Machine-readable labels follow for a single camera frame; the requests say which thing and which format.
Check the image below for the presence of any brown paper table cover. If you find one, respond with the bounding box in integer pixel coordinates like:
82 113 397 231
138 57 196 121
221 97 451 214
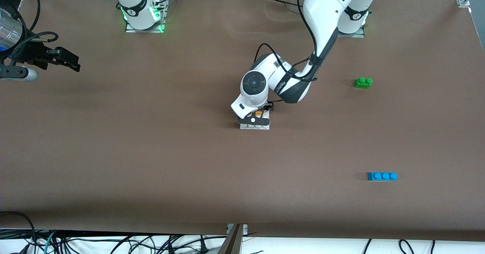
0 0 485 242

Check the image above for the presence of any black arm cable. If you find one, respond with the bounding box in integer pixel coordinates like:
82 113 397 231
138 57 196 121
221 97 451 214
256 0 319 83
8 0 60 63

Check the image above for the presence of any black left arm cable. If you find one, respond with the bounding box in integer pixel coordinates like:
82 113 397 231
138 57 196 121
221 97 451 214
256 0 319 83

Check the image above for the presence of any blue toy block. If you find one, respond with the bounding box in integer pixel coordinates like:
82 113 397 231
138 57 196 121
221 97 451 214
367 172 398 182

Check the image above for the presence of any black looped floor cable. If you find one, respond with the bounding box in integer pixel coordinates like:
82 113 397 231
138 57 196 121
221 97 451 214
0 211 38 254

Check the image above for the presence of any grey slanted beam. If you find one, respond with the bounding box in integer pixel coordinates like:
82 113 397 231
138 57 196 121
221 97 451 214
218 224 243 254

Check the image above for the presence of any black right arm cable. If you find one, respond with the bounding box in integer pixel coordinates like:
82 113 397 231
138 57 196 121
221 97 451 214
8 0 60 63

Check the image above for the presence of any black floor cable tangle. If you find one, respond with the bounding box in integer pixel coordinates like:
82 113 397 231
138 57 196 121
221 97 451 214
53 233 228 254

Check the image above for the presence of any black cable across table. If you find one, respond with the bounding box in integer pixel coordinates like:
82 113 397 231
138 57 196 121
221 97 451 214
261 0 306 9

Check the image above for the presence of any teal floor cable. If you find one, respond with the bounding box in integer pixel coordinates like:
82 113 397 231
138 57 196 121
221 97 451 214
43 230 58 254

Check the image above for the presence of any curled black floor cable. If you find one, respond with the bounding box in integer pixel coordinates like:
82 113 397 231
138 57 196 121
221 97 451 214
398 239 416 254

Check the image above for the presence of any white studded base plate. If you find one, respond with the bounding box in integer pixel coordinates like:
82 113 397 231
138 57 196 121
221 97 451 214
240 109 271 130

